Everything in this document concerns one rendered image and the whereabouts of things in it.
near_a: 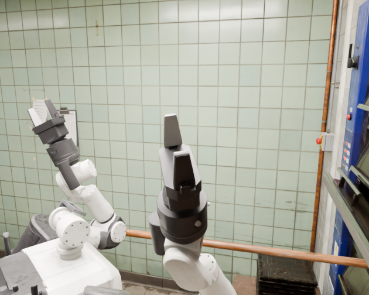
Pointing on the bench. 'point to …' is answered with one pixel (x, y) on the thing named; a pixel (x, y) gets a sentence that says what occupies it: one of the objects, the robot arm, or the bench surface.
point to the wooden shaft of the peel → (268, 251)
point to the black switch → (353, 62)
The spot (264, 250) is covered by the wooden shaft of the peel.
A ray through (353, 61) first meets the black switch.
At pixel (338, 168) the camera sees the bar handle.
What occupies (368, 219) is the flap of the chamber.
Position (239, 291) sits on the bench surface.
